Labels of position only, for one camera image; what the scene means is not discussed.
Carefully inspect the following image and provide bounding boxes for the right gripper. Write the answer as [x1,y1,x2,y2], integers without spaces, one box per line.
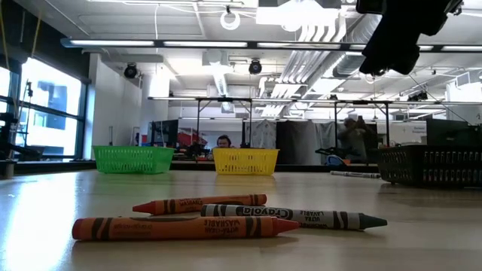
[355,0,464,77]

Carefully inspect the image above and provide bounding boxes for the white crayon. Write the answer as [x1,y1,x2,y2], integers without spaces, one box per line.
[330,170,382,179]

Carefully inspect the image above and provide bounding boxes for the grey crayon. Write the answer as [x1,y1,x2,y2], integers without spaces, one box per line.
[200,203,389,231]

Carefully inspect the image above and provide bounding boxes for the orange crayon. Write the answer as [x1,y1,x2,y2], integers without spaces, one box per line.
[72,215,301,242]
[132,193,268,216]

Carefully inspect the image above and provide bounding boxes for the black panel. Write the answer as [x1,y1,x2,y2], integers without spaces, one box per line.
[353,123,379,163]

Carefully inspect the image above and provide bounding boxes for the person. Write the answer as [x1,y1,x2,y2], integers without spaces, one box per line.
[336,115,370,163]
[206,134,234,162]

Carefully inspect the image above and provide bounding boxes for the black monitor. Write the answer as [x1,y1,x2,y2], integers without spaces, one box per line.
[426,117,482,148]
[149,119,180,148]

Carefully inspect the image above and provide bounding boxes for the grey curtain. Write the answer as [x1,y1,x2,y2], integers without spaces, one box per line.
[316,122,357,150]

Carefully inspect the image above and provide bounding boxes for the white ceiling pipes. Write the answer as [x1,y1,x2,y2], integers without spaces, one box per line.
[258,14,347,118]

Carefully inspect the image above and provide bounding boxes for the black plastic basket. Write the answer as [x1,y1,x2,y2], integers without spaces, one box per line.
[374,145,482,188]

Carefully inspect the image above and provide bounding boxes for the black curtain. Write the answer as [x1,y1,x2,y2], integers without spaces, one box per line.
[276,120,321,166]

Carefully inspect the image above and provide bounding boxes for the white patterned curtain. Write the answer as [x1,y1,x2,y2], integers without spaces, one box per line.
[251,119,278,149]

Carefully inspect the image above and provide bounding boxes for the yellow plastic basket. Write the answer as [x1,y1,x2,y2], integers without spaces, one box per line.
[212,148,281,176]

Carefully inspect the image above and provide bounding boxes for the red storage rack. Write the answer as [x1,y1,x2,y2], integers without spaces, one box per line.
[176,127,209,148]

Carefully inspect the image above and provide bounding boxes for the overhead light bar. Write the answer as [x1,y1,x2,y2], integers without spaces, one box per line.
[59,36,482,53]

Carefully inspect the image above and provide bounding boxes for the green plastic basket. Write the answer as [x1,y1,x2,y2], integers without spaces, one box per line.
[91,145,175,175]

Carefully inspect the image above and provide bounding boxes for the large window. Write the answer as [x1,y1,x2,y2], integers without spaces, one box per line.
[0,56,88,161]

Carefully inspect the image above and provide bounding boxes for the black equipment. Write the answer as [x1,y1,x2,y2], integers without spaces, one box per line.
[0,112,45,162]

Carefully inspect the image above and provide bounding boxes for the black camera gantry frame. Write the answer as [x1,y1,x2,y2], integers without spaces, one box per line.
[333,99,392,148]
[194,96,254,149]

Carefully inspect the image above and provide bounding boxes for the white ring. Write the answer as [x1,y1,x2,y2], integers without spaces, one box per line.
[219,8,242,32]

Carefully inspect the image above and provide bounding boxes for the black aluminium table frame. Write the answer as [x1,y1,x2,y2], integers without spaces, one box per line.
[0,159,380,176]

